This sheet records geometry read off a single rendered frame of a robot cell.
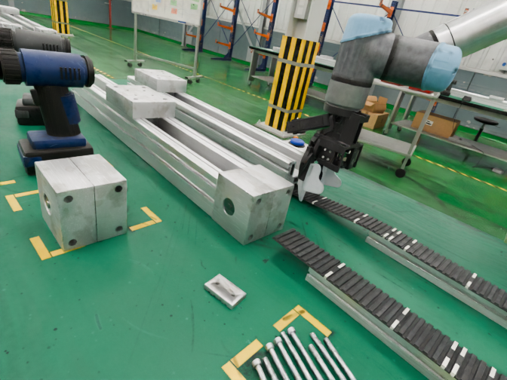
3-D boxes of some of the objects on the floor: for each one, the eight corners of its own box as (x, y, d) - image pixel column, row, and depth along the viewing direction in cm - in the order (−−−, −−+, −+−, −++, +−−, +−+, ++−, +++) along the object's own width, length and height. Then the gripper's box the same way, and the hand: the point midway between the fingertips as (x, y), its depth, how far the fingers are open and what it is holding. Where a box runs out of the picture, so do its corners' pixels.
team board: (123, 66, 604) (122, -57, 516) (141, 65, 646) (143, -48, 558) (188, 84, 561) (199, -47, 473) (203, 83, 603) (216, -38, 515)
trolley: (409, 167, 372) (448, 79, 326) (403, 179, 328) (447, 81, 282) (329, 139, 413) (354, 59, 367) (314, 147, 369) (340, 56, 324)
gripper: (349, 115, 53) (314, 219, 62) (381, 113, 61) (346, 205, 70) (309, 101, 58) (284, 199, 67) (344, 100, 66) (316, 188, 75)
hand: (307, 191), depth 70 cm, fingers open, 5 cm apart
